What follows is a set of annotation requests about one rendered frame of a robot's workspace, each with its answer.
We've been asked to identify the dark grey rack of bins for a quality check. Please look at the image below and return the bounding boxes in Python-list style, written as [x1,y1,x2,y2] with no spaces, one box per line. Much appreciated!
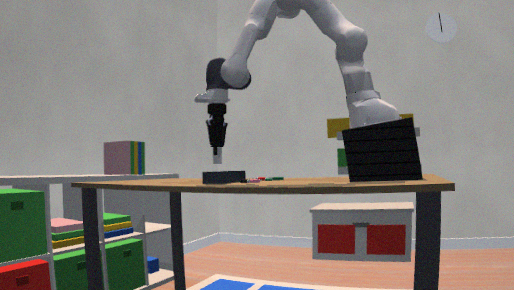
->
[202,171,246,184]

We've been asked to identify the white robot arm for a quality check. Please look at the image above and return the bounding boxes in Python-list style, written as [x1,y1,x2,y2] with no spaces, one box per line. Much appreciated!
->
[195,0,402,128]

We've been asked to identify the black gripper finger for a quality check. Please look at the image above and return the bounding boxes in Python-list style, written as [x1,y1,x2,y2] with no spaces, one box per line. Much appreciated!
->
[219,119,228,164]
[206,116,220,164]

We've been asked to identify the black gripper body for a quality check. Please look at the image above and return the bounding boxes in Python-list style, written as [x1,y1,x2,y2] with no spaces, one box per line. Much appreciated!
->
[208,103,227,127]

